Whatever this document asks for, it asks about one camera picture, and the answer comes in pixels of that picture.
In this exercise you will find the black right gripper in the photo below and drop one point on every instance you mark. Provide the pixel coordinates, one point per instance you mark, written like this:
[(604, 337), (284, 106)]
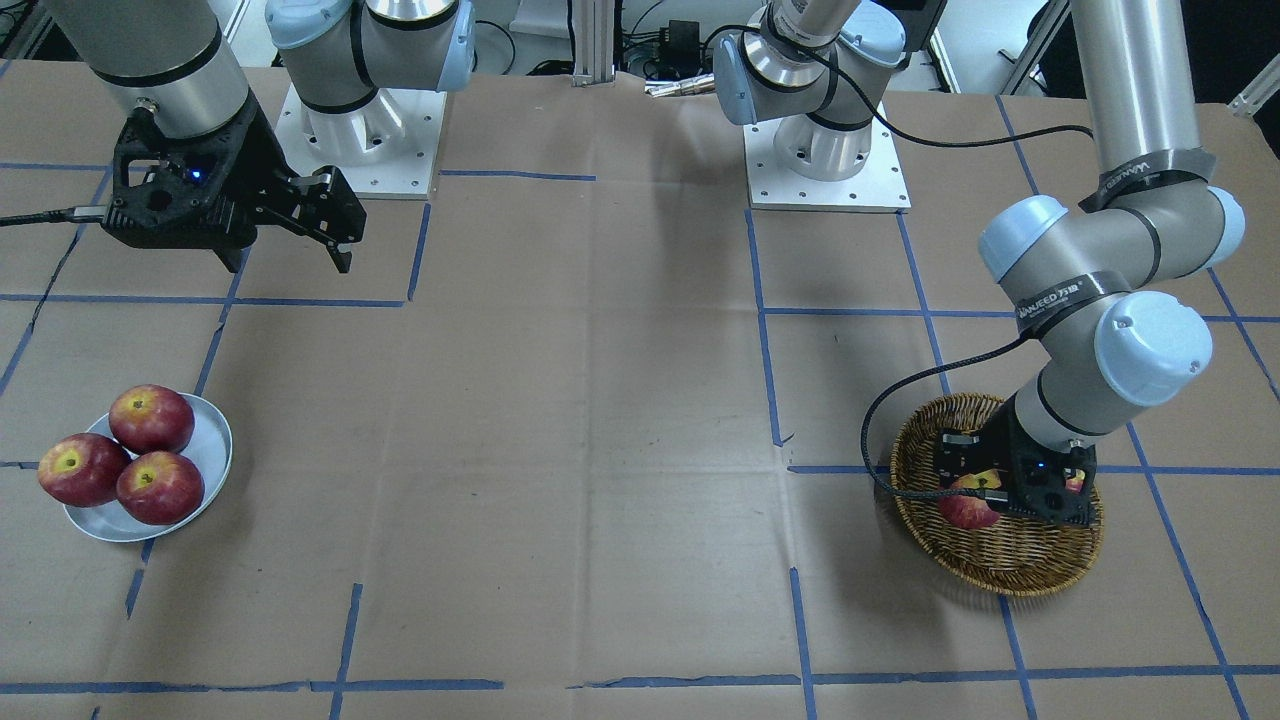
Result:
[(254, 160)]

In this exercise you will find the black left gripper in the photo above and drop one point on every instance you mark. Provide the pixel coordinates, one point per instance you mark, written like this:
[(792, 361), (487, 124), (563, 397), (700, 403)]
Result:
[(1000, 441)]

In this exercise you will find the yellow-red apple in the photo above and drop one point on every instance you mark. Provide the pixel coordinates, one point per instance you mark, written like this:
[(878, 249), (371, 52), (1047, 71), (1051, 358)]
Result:
[(967, 512)]

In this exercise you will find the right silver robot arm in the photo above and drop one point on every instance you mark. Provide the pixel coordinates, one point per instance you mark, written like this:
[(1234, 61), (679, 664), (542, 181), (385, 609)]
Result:
[(339, 55)]

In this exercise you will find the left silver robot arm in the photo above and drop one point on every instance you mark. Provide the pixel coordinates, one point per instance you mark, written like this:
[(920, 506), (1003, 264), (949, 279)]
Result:
[(1078, 283)]

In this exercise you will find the round wicker basket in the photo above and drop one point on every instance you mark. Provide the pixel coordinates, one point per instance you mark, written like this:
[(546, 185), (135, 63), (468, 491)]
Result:
[(1020, 557)]

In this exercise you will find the dark red basket apple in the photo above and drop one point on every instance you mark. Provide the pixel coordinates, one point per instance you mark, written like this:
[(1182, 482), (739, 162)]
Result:
[(1073, 480)]

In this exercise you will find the red plate apple back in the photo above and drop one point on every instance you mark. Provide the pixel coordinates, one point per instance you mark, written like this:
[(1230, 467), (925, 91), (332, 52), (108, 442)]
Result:
[(82, 470), (151, 418)]

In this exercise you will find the red plate apple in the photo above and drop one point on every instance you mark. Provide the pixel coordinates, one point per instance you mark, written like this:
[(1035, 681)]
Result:
[(160, 488), (151, 418), (82, 470)]

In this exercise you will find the red plate apple front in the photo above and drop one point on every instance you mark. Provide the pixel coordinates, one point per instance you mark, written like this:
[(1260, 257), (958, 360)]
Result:
[(160, 488)]

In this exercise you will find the black power adapter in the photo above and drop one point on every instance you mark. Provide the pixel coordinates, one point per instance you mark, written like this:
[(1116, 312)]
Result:
[(682, 37)]

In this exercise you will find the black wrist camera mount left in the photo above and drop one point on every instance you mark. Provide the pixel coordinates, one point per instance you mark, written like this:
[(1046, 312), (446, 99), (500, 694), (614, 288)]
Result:
[(1037, 475)]

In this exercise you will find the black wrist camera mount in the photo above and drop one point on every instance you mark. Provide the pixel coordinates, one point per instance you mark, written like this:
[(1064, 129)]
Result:
[(169, 193), (1037, 475)]

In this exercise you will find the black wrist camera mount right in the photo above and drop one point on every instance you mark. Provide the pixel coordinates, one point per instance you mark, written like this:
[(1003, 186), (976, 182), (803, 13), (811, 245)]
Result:
[(169, 193)]

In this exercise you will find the aluminium frame post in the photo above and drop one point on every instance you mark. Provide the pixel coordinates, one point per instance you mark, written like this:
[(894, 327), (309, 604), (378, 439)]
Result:
[(592, 35)]

